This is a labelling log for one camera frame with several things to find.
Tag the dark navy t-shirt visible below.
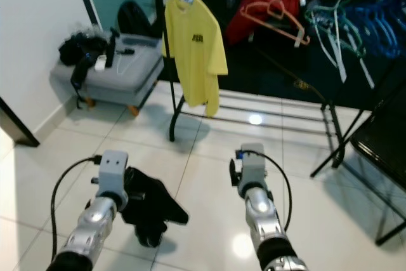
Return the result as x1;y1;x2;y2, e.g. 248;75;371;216
121;166;190;248

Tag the salmon pink hanger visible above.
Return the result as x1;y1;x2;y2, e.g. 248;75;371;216
241;0;311;46

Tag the black metal clothes rack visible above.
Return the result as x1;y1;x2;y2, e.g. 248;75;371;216
152;0;406;176

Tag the yellow t-shirt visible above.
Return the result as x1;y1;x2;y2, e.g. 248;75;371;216
162;0;229;118

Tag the black folding chair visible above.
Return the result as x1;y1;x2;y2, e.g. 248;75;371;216
349;84;406;246

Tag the grey flat pack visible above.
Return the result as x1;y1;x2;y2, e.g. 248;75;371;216
124;33;162;46

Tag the white remote control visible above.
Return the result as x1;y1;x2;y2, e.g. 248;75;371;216
94;55;107;72

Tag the black spray bottle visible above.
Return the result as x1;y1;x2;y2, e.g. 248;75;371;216
108;27;120;67

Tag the black backpack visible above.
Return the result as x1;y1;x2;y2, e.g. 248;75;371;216
117;0;153;38

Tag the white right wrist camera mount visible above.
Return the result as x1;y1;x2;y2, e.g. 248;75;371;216
236;144;267;199

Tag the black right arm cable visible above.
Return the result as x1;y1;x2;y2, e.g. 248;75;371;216
257;150;292;230

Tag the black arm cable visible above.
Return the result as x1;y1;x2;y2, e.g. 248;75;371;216
257;150;292;230
51;155;102;265

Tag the thin yellow cord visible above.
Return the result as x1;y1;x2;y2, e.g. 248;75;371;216
254;43;324;103

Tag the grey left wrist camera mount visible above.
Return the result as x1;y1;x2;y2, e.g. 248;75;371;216
98;150;129;211

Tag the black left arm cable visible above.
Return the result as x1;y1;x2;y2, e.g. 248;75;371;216
51;155;102;265

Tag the black strap bag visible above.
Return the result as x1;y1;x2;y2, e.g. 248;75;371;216
59;30;112;110

